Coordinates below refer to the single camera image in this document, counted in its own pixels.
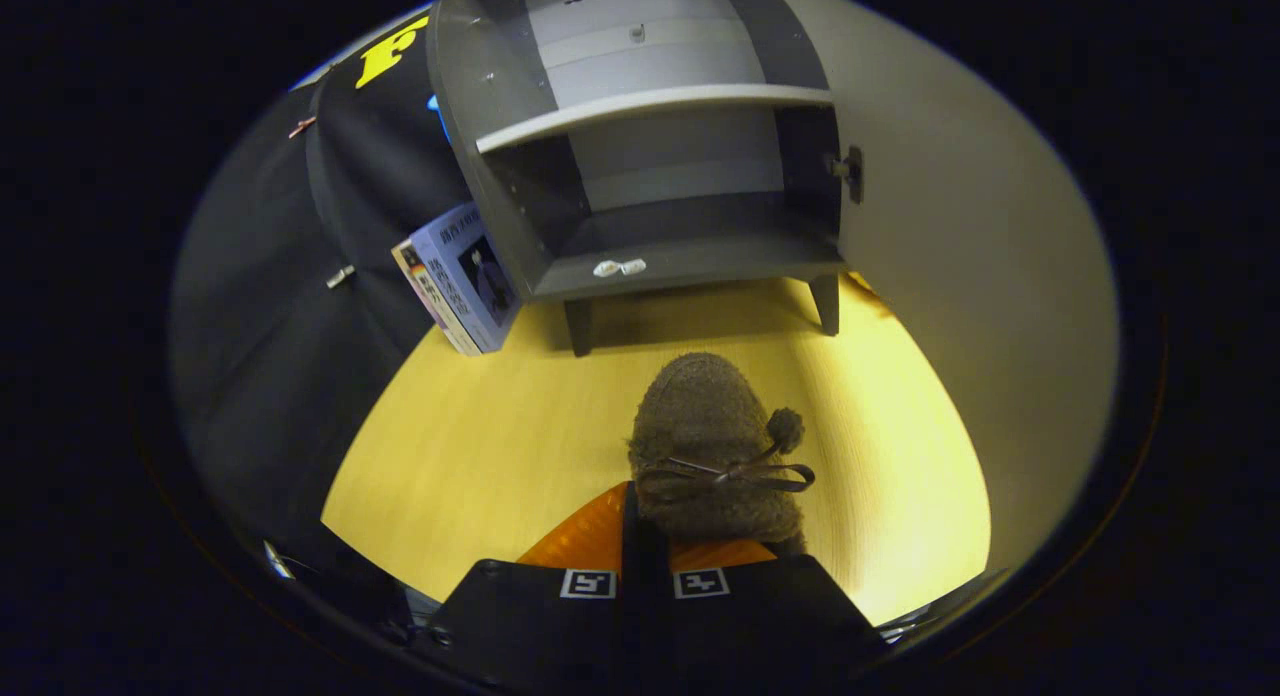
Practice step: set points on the brown fuzzy shoe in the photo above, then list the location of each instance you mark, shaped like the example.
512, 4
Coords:
705, 426

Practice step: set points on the black backdrop cloth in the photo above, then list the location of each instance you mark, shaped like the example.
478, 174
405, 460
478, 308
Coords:
260, 376

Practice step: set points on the white cover book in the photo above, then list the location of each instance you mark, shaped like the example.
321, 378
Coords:
425, 286

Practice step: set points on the beige shoe cabinet door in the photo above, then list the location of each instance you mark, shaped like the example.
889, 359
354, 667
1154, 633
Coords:
960, 276

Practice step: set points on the red clip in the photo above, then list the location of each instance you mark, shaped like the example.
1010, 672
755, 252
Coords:
301, 127

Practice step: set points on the silver clip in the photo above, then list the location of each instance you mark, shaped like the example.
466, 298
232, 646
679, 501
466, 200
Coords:
340, 276

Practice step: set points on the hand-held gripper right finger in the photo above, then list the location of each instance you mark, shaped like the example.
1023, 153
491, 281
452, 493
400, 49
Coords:
760, 626

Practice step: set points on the blue cover book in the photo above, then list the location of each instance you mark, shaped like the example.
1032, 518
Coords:
470, 266

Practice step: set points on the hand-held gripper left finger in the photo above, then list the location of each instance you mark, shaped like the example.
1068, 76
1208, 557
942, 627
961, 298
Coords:
540, 626

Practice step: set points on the dark grey shoe cabinet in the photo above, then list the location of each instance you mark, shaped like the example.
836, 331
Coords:
650, 236

